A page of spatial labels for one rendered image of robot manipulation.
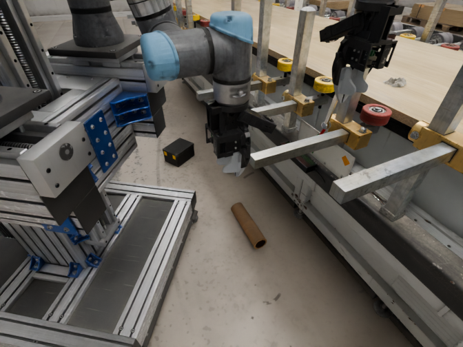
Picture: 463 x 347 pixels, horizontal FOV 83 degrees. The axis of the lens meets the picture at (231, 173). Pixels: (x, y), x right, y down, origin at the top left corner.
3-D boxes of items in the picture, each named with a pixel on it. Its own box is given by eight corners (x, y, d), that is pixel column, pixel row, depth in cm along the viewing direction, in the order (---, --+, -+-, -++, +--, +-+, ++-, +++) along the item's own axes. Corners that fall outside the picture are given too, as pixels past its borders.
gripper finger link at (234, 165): (220, 180, 66) (218, 151, 60) (240, 174, 68) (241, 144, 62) (224, 188, 64) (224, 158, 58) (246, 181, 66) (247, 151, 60)
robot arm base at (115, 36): (65, 46, 81) (50, 8, 74) (92, 34, 92) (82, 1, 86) (109, 48, 79) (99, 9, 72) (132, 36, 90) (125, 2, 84)
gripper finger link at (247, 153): (234, 161, 65) (234, 131, 59) (240, 159, 65) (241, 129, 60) (242, 172, 62) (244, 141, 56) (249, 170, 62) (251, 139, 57)
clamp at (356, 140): (354, 151, 75) (359, 135, 72) (323, 129, 85) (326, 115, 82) (368, 146, 77) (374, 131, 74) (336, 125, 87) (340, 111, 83)
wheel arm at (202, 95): (199, 103, 105) (198, 93, 102) (196, 100, 107) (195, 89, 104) (289, 85, 119) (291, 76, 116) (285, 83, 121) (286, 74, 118)
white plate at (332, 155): (344, 184, 82) (354, 158, 76) (295, 142, 100) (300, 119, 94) (346, 183, 83) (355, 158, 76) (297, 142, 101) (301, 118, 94)
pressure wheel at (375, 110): (365, 150, 80) (379, 116, 72) (346, 138, 85) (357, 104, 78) (384, 144, 82) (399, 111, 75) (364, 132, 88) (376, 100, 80)
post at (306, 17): (285, 142, 109) (307, 7, 78) (281, 138, 111) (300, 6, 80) (293, 140, 110) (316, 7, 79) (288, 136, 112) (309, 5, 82)
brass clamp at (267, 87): (264, 94, 112) (265, 82, 108) (249, 83, 121) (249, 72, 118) (276, 92, 114) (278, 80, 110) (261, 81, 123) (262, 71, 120)
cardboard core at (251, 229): (254, 242, 139) (231, 204, 160) (253, 250, 144) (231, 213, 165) (267, 237, 142) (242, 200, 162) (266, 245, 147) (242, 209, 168)
